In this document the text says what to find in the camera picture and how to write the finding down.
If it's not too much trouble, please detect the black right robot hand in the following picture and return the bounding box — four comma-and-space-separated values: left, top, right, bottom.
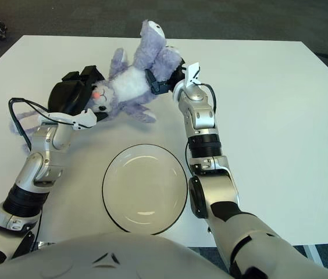
145, 45, 187, 95

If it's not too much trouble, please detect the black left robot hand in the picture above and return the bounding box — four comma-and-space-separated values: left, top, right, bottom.
47, 66, 109, 123

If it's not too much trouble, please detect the purple plush bunny doll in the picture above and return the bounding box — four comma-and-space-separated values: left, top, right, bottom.
9, 19, 186, 152

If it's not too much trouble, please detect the white plate with black rim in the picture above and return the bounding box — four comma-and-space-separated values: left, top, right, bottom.
102, 144, 188, 235

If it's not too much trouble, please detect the silver robot torso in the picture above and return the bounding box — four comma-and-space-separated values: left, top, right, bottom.
0, 232, 231, 279

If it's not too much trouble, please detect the white table leg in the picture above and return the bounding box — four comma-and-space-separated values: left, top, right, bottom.
303, 244, 326, 270

